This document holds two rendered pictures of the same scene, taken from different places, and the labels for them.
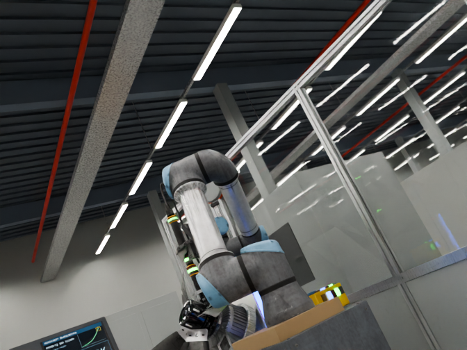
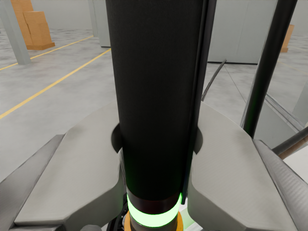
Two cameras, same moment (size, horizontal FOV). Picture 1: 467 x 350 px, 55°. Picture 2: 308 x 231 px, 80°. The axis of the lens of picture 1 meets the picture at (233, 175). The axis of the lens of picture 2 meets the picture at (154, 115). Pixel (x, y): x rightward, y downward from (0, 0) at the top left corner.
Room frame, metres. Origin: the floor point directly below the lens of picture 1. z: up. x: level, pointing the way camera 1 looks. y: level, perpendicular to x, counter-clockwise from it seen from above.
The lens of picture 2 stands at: (1.92, 0.29, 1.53)
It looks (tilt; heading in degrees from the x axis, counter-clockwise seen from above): 32 degrees down; 44
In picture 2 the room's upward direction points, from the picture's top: straight up
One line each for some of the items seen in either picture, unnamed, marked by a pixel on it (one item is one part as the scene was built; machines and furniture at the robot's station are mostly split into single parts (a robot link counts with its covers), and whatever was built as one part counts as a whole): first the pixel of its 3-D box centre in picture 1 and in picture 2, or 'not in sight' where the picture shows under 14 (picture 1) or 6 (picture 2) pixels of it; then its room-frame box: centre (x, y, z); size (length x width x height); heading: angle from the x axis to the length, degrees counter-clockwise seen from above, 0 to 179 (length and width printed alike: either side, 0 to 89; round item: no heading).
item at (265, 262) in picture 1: (264, 264); not in sight; (1.35, 0.02, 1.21); 0.13 x 0.12 x 0.14; 91
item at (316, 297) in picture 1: (325, 303); not in sight; (1.90, -0.12, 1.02); 0.16 x 0.10 x 0.11; 131
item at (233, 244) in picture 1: (228, 250); not in sight; (1.78, 0.14, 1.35); 0.11 x 0.08 x 0.11; 91
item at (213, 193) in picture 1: (211, 190); not in sight; (2.68, 0.17, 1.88); 0.17 x 0.15 x 0.16; 41
